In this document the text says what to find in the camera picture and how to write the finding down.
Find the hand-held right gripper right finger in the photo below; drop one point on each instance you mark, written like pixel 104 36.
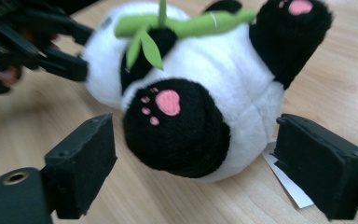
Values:
pixel 323 168

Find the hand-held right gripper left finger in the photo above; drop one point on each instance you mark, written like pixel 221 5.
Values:
pixel 80 168

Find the black and white panda plush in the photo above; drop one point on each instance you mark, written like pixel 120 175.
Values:
pixel 230 71

